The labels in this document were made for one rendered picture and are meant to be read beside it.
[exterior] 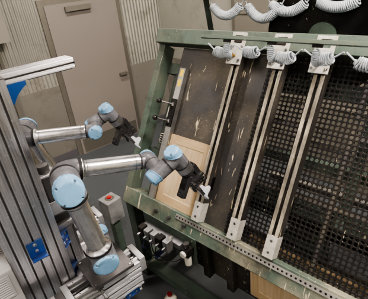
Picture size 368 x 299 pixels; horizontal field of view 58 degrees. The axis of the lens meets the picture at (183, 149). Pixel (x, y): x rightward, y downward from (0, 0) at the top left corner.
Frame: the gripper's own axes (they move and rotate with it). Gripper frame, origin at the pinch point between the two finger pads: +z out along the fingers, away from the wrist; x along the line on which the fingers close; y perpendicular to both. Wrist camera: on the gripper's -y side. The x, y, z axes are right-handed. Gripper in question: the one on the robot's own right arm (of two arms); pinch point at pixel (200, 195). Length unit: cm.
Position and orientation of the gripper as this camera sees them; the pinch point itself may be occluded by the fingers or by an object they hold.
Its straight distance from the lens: 170.4
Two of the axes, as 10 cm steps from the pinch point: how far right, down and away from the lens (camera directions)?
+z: 4.5, 6.1, 6.6
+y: 6.4, -7.3, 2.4
